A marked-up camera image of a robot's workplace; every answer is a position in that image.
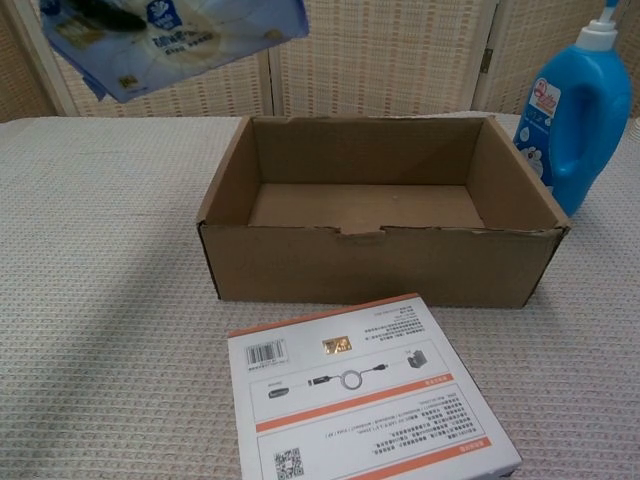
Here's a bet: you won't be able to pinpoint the woven folding screen panel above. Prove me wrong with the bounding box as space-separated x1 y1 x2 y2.
9 0 281 119
474 0 640 121
269 0 497 119
0 9 61 124

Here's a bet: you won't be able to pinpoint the beige woven tablecloth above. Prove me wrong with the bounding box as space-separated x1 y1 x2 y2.
0 113 640 480

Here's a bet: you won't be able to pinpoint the blue and white tissue pack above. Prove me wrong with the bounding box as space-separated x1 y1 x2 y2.
38 0 309 104

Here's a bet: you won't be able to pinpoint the open brown cardboard box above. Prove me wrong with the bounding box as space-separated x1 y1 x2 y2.
196 114 571 307

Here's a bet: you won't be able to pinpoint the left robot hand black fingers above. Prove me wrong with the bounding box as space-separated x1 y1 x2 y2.
69 0 148 32

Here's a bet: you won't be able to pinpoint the white and orange product box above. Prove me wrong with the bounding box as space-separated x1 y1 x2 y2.
227 293 524 480

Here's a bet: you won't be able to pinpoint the blue detergent pump bottle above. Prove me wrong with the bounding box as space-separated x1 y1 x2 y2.
513 0 634 219

